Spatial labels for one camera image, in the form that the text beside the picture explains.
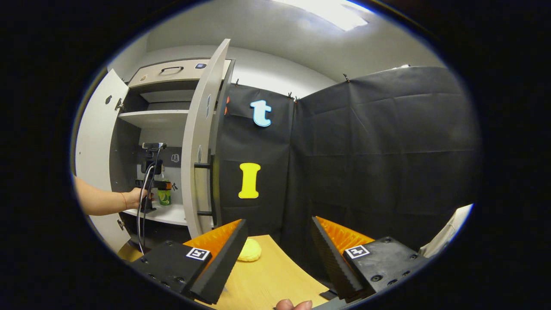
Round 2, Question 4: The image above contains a black backdrop cloth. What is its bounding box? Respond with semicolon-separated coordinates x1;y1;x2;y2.
213;65;482;276

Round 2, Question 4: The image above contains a yellow soft lump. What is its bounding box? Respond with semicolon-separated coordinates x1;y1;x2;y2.
237;238;262;262

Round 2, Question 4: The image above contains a black right door handle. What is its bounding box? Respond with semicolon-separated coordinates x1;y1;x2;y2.
194;149;216;227

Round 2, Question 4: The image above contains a grey cabinet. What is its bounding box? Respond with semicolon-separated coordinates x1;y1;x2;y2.
110;58;235;250

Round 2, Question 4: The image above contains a white cloth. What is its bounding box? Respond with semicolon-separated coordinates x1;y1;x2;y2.
420;204;474;259

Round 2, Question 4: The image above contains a long ceiling light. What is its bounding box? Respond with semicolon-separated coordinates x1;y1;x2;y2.
271;0;371;31

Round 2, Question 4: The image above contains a grey cabinet drawer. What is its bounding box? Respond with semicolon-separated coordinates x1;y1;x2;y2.
128;59;232;89

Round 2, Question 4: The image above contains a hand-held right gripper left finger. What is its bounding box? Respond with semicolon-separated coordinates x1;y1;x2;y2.
129;219;249;305

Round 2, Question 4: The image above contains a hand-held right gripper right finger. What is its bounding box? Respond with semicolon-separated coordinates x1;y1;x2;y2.
310;216;432;302

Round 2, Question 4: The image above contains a grey cabinet door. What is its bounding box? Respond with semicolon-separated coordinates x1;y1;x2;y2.
74;69;132;254
181;39;232;239

